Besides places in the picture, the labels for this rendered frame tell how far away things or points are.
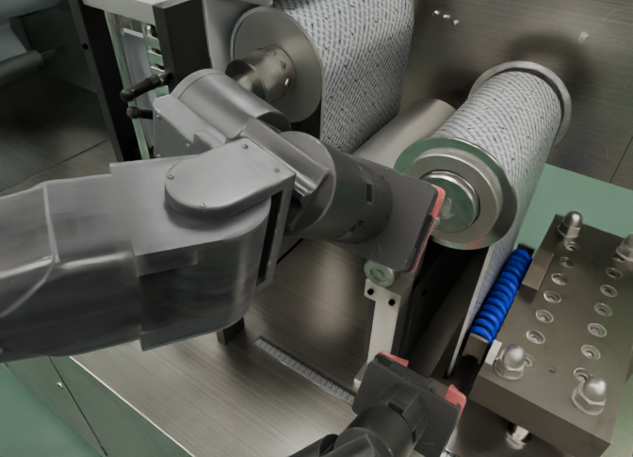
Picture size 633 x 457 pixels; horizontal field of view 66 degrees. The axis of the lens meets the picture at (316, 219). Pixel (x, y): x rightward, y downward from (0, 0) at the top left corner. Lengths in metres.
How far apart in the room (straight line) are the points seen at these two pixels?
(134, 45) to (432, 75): 0.50
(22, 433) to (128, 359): 1.16
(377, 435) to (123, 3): 0.48
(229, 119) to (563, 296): 0.65
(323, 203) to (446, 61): 0.65
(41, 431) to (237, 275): 1.78
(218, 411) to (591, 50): 0.75
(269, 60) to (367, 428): 0.40
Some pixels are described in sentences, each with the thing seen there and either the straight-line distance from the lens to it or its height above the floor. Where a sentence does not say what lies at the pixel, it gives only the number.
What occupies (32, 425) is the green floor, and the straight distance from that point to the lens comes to 2.00.
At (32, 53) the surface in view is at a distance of 1.28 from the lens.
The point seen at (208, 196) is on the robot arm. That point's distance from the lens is 0.21.
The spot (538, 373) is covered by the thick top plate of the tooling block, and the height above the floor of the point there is 1.03.
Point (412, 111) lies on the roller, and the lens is 0.78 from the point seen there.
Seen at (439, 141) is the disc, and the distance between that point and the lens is 0.55.
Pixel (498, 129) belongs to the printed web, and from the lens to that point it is 0.60.
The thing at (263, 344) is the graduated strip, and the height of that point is 0.90.
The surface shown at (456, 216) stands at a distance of 0.56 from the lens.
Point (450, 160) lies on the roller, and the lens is 0.54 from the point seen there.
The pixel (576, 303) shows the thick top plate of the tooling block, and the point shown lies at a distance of 0.83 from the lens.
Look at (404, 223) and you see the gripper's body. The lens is 0.34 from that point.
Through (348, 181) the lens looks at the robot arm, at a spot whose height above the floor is 1.43.
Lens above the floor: 1.59
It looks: 40 degrees down
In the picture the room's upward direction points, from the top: 1 degrees clockwise
